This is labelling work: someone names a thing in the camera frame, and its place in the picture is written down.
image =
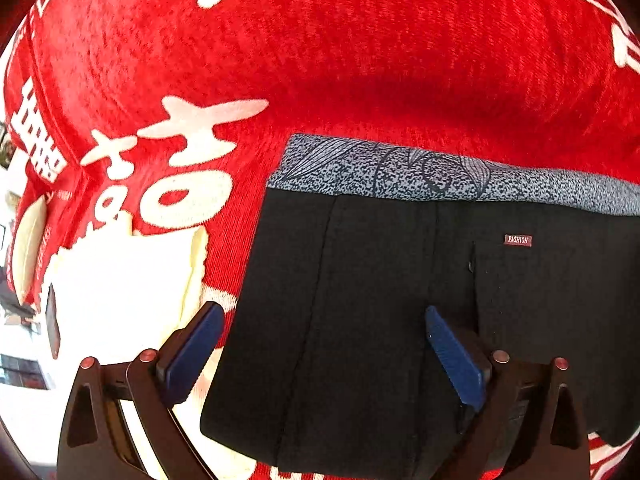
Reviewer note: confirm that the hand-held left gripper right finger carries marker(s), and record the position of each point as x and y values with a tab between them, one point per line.
452	355

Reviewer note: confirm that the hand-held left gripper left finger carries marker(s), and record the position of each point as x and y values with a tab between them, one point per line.
195	355

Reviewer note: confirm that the black pants with grey waistband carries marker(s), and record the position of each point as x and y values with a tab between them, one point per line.
360	310

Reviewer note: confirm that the dark flat object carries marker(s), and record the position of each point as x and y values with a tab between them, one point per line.
52	322

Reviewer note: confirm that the beige pillow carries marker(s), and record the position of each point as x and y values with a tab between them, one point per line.
25	250

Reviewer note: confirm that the red printed blanket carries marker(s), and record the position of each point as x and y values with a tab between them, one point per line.
350	50

